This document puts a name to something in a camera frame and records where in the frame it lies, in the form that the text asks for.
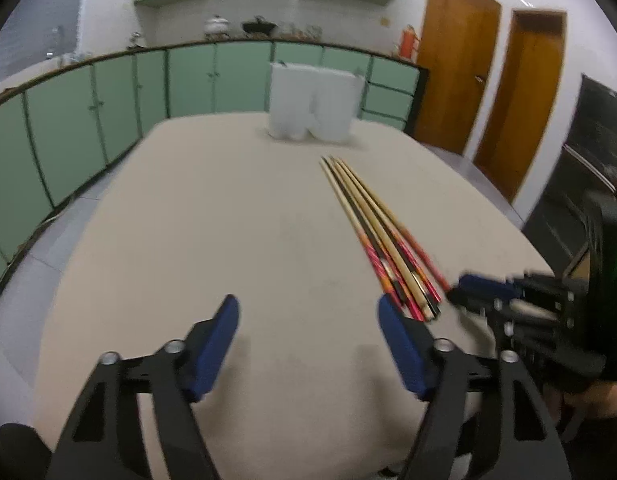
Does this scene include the bundle of mixed chopsticks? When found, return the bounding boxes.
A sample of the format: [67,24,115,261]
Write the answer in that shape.
[320,156,452,322]

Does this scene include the dark glass-front cabinet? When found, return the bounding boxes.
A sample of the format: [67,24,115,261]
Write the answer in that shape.
[521,74,617,281]

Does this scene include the wooden door with handle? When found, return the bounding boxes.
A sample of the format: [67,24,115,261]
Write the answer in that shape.
[411,0,503,156]

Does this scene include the white cooking pot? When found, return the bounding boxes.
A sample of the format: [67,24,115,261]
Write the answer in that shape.
[205,15,232,38]

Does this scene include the plain wooden door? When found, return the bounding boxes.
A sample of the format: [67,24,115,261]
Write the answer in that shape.
[473,9,568,203]

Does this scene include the white twin utensil holder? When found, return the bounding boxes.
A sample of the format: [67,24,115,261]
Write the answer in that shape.
[267,61,364,142]

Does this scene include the glass jars on counter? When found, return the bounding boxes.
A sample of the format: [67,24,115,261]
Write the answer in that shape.
[283,22,324,41]

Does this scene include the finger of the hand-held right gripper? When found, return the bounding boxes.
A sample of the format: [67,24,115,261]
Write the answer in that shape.
[447,290,605,393]
[457,271,588,313]

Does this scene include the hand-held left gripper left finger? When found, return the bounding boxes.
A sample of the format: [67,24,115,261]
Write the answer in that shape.
[46,294,240,480]

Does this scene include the black wok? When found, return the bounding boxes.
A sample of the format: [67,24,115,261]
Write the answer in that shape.
[242,17,278,37]

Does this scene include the green base cabinets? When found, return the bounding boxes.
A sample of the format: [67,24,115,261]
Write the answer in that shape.
[0,40,429,306]

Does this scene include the person's right hand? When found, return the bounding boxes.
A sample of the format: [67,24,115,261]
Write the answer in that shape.
[563,380,617,421]

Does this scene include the orange thermos flask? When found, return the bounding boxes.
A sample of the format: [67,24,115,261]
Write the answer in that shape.
[399,25,420,58]

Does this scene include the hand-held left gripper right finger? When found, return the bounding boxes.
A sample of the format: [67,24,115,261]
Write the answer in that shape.
[377,294,572,480]

